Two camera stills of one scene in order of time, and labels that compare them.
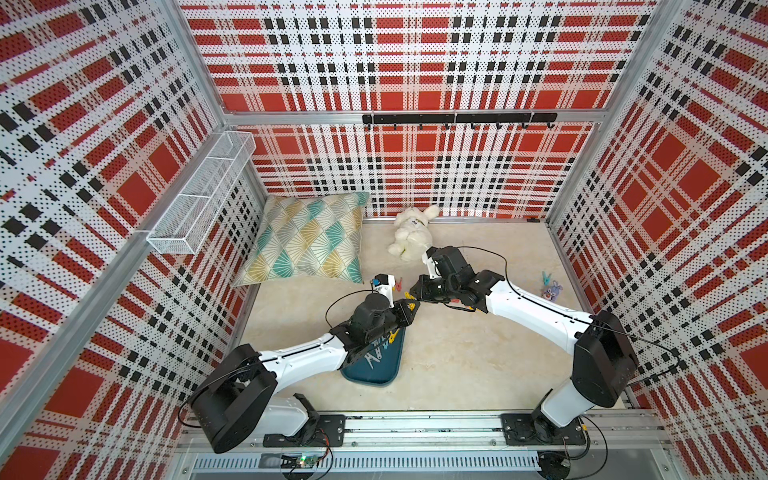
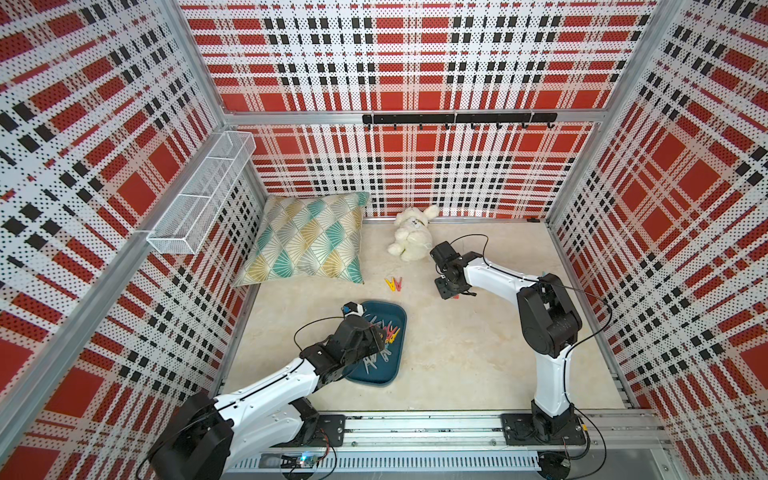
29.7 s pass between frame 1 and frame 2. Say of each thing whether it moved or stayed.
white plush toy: stayed
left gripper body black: moved
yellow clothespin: stayed
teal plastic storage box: stayed
